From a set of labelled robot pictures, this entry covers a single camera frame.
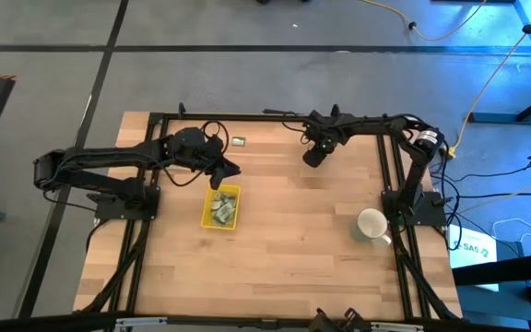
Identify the green and white sweetener packet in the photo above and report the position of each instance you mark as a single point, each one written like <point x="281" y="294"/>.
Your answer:
<point x="238" y="141"/>

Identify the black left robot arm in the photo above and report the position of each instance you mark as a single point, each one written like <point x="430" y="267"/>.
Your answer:
<point x="109" y="157"/>

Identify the black table-level camera mount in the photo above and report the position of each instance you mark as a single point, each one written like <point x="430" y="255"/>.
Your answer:
<point x="325" y="323"/>

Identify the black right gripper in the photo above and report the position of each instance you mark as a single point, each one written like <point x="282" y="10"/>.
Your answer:
<point x="323" y="136"/>

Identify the metal stand frame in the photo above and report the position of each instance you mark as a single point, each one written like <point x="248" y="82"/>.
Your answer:
<point x="500" y="118"/>

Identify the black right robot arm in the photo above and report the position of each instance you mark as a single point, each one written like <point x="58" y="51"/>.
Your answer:
<point x="371" y="123"/>

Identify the white printed box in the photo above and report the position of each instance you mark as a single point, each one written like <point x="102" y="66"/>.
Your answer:
<point x="473" y="249"/>

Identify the black aluminium table frame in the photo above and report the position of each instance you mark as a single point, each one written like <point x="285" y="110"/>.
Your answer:
<point x="247" y="116"/>

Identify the ceramic mug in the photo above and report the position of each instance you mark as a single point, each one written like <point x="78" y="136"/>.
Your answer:
<point x="371" y="223"/>

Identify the pale green sweetener packet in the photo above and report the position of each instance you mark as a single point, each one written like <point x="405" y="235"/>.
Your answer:
<point x="230" y="199"/>
<point x="225" y="211"/>

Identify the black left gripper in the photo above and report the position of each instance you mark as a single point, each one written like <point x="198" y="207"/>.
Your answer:
<point x="201" y="152"/>

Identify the yellow plastic slotted basket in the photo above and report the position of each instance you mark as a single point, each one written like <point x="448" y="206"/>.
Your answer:
<point x="231" y="189"/>

